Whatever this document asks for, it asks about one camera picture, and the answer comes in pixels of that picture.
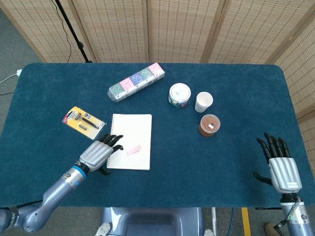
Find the white power plug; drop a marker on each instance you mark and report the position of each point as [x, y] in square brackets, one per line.
[19, 72]

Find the blue velvet table cloth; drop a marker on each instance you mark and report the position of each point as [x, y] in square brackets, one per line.
[197, 172]

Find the grey perforated foot plate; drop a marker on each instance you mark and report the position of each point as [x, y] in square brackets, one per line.
[208, 233]
[103, 228]

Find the white table leg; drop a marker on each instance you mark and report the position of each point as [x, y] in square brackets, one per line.
[213, 218]

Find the yellow razor blister pack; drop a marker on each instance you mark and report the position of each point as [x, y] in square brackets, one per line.
[85, 124]

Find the white paper cup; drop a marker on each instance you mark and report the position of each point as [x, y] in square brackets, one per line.
[203, 102]

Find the multicolour tissue multipack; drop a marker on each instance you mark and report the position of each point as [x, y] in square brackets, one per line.
[135, 82]

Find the blue-grey robot torso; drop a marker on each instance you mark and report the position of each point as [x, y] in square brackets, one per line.
[152, 221]

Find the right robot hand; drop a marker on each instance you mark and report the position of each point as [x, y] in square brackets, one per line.
[284, 174]

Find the black tripod stand pole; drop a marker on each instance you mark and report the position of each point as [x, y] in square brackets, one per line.
[73, 32]

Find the bamboo folding screen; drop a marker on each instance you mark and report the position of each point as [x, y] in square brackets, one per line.
[179, 29]

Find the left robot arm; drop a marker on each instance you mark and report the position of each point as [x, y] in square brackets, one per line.
[54, 194]

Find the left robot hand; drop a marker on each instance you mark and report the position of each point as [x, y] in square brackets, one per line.
[96, 155]

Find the clear jar of rubber bands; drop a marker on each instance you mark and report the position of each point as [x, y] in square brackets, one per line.
[209, 125]

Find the brown shoe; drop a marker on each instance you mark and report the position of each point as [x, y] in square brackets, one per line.
[270, 228]

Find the white spiral notebook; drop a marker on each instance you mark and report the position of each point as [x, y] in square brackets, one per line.
[134, 127]

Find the clear jar of binder clips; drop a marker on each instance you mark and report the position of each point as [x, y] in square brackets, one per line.
[179, 94]

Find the small pink eraser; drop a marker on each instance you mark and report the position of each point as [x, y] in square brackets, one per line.
[133, 150]

